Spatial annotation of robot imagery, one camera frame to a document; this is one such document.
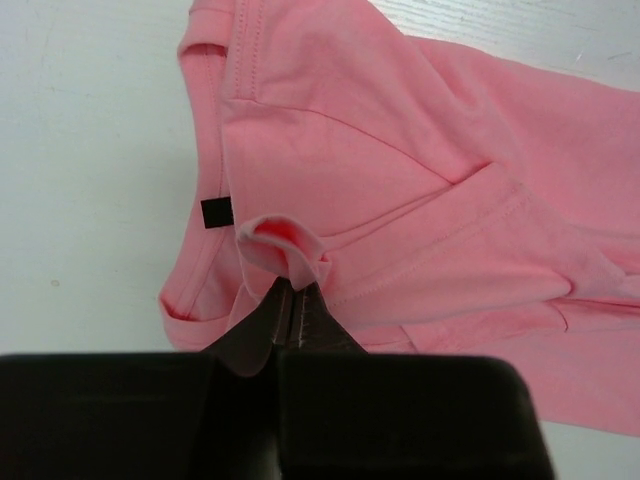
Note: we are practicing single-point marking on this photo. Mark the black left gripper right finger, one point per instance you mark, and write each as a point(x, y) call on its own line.
point(348, 414)

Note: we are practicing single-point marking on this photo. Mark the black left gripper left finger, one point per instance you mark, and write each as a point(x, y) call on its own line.
point(103, 415)

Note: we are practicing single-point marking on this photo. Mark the light pink t-shirt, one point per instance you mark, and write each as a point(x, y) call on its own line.
point(445, 200)

